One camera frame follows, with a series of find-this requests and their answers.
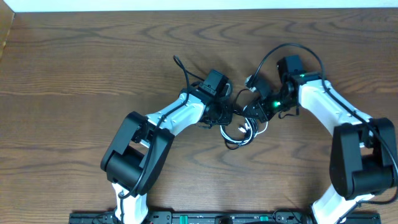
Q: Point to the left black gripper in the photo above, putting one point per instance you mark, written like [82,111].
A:
[218,115]

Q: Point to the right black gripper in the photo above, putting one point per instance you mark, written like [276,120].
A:
[263,114]

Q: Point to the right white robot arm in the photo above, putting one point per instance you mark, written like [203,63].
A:
[363,159]

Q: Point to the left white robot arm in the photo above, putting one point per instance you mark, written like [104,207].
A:
[137,153]

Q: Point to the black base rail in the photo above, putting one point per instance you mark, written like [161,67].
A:
[284,216]

